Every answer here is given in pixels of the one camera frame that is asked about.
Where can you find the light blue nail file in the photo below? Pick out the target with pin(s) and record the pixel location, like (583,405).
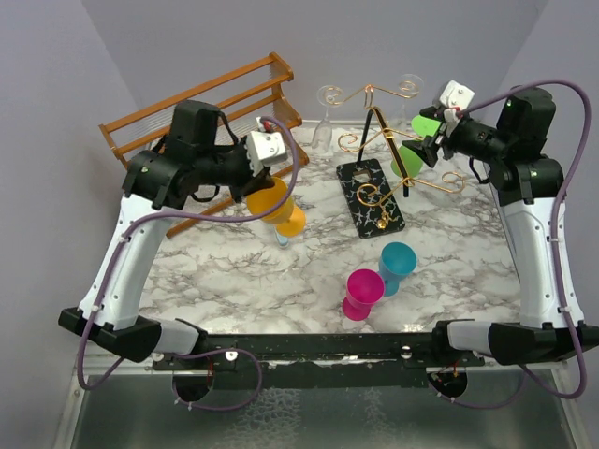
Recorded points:
(282,240)

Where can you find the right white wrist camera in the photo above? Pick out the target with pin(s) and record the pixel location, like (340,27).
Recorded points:
(454,100)

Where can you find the pink plastic goblet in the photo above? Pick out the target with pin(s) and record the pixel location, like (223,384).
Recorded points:
(364,287)

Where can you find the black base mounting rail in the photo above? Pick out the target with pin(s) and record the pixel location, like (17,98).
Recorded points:
(305,361)

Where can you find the green plastic goblet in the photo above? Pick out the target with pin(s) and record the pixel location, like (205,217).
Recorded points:
(419,127)

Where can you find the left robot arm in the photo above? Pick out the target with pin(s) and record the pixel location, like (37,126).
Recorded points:
(109,314)

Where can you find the wooden shelf rack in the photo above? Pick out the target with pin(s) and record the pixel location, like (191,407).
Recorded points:
(224,93)

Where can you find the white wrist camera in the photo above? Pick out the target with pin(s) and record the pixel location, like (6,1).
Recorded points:
(454,100)
(265,147)

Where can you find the blue plastic goblet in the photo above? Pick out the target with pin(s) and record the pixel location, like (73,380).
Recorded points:
(397,261)

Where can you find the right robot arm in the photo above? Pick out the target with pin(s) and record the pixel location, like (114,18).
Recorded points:
(527,183)

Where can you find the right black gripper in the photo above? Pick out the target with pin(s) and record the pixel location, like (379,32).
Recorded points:
(445,142)

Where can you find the gold wire glass rack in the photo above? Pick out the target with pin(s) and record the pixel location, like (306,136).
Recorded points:
(368,194)

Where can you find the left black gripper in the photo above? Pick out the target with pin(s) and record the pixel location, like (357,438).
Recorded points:
(262,181)

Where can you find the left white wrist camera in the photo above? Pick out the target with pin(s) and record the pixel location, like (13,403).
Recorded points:
(265,147)

